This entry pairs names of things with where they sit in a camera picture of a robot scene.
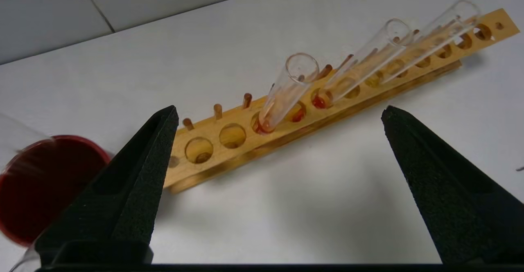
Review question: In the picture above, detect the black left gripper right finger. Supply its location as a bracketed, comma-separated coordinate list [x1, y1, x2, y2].
[381, 105, 524, 265]

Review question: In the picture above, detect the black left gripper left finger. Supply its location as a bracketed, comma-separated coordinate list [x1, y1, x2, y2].
[34, 105, 180, 251]

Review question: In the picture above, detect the red pigment glass test tube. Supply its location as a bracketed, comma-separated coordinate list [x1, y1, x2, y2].
[258, 52, 320, 134]

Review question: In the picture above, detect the empty clear glass test tube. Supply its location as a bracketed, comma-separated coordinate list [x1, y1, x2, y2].
[0, 112, 56, 170]

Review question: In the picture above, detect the wooden test tube rack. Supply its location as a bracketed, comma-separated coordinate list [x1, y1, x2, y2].
[164, 8, 520, 195]

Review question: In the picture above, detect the yellow pigment glass test tube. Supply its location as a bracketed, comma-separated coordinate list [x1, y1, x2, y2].
[379, 0, 483, 85]

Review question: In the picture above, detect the orange-red pigment glass test tube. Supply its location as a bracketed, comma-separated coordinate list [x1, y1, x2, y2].
[313, 18, 413, 110]

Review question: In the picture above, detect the dark red plastic cup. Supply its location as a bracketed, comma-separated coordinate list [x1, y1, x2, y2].
[0, 135, 112, 247]

